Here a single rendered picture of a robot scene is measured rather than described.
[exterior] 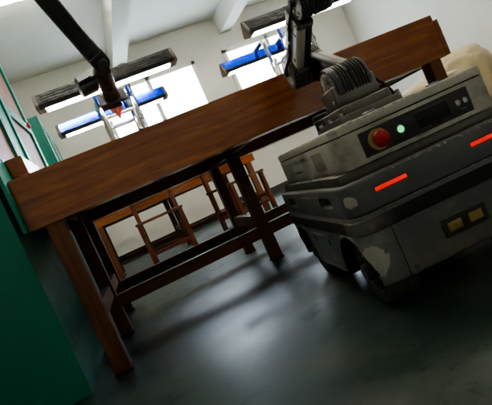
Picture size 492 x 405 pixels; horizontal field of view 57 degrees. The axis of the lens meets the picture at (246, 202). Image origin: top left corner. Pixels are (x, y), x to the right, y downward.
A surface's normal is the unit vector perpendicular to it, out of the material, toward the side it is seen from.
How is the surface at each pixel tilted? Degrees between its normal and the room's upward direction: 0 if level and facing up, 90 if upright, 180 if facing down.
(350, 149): 90
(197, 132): 90
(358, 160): 90
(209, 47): 90
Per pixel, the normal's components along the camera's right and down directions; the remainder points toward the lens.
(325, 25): 0.27, -0.07
